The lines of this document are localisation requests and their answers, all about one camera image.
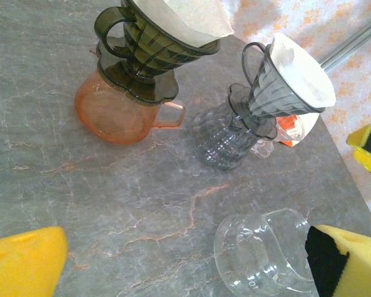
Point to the clear smooth glass beaker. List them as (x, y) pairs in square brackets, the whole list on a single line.
[(250, 247)]

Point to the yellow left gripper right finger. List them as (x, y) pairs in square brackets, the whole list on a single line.
[(358, 266)]

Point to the aluminium upright frame post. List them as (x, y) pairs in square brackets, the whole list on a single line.
[(352, 42)]

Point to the orange glass coffee server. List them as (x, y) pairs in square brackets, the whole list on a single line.
[(111, 120)]

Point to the white paper coffee filter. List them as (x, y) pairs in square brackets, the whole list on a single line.
[(300, 71), (188, 18)]

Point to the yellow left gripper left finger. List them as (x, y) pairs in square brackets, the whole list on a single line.
[(24, 263)]

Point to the orange coffee filter pack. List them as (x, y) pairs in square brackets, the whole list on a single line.
[(312, 123)]

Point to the olive green plastic dripper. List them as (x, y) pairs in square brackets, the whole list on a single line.
[(148, 46)]

